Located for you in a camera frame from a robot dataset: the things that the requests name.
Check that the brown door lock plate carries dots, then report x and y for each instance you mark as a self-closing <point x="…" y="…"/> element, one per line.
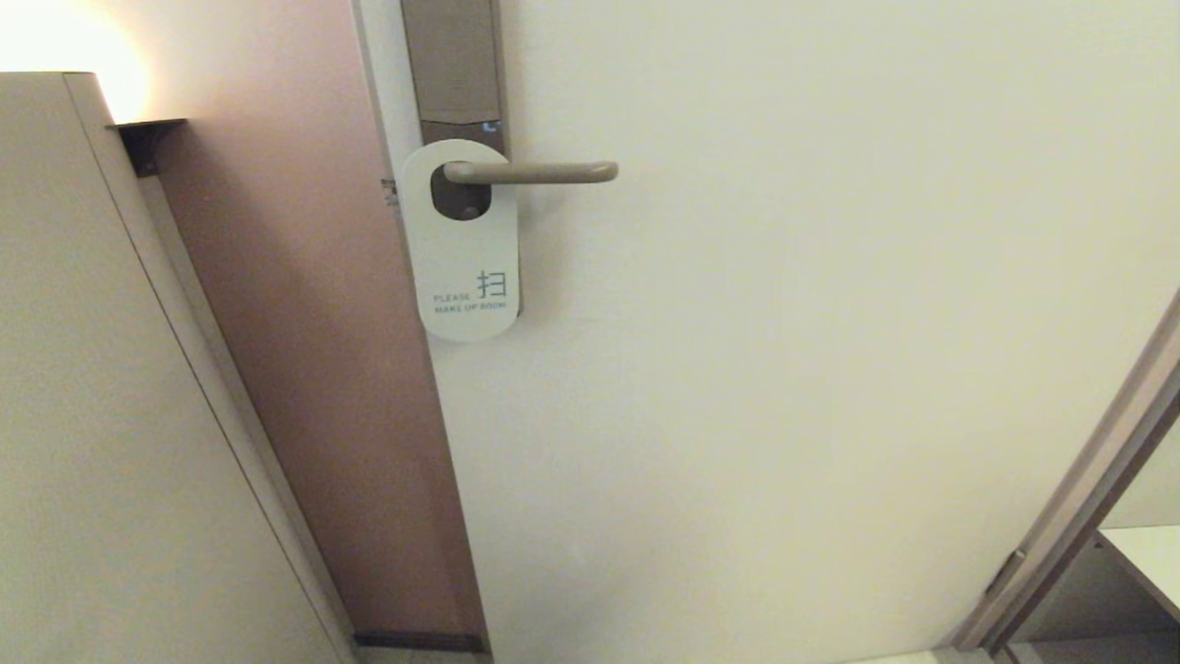
<point x="452" y="55"/>

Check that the small metal latch plate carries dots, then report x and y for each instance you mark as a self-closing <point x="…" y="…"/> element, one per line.
<point x="389" y="192"/>

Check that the white door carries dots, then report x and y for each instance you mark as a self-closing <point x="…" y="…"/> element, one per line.
<point x="784" y="369"/>

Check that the brown frame hinge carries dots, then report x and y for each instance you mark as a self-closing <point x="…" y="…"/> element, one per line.
<point x="1005" y="572"/>

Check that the dark baseboard strip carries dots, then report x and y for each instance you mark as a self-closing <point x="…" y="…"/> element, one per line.
<point x="415" y="640"/>

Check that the dark wall lamp bracket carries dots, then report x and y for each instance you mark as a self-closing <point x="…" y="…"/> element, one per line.
<point x="147" y="138"/>

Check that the brown closet door frame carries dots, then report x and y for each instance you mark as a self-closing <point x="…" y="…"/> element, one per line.
<point x="1079" y="498"/>

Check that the blue do-not-disturb door sign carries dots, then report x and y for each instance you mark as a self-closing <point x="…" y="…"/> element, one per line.
<point x="461" y="249"/>

